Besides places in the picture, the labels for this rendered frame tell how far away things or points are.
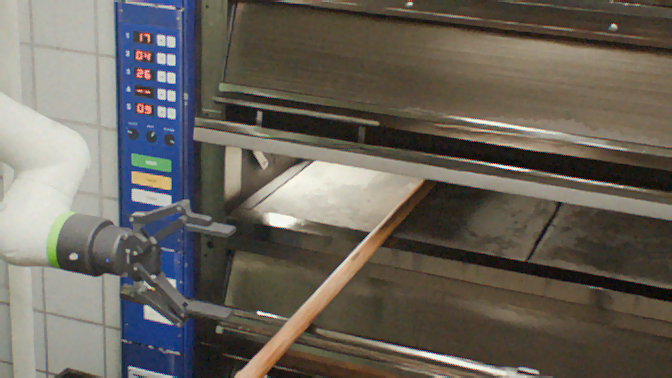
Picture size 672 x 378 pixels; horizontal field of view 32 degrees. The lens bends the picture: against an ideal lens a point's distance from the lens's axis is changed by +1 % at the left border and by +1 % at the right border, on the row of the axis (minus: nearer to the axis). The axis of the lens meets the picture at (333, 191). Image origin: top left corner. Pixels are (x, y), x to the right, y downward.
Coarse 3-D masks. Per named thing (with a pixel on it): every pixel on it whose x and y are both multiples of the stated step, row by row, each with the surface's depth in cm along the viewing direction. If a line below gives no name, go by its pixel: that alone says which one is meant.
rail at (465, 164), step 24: (216, 120) 211; (312, 144) 205; (336, 144) 204; (360, 144) 202; (456, 168) 197; (480, 168) 195; (504, 168) 194; (528, 168) 194; (600, 192) 189; (624, 192) 187; (648, 192) 186
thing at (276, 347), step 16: (416, 192) 243; (400, 208) 234; (384, 224) 226; (368, 240) 218; (384, 240) 223; (352, 256) 210; (368, 256) 214; (336, 272) 204; (352, 272) 207; (320, 288) 197; (336, 288) 199; (304, 304) 192; (320, 304) 193; (304, 320) 187; (288, 336) 181; (272, 352) 176; (256, 368) 171
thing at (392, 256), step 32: (256, 224) 232; (288, 224) 231; (320, 224) 232; (384, 256) 223; (416, 256) 221; (448, 256) 220; (480, 256) 221; (512, 288) 216; (544, 288) 213; (576, 288) 211; (608, 288) 210; (640, 288) 210
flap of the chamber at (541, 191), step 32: (288, 128) 221; (320, 128) 225; (320, 160) 205; (352, 160) 203; (384, 160) 201; (480, 160) 208; (512, 160) 211; (512, 192) 194; (544, 192) 192; (576, 192) 190
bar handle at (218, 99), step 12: (216, 96) 215; (252, 108) 212; (264, 108) 211; (276, 108) 210; (288, 108) 210; (264, 120) 213; (336, 120) 207; (348, 120) 206; (360, 120) 205; (372, 120) 205; (360, 132) 205
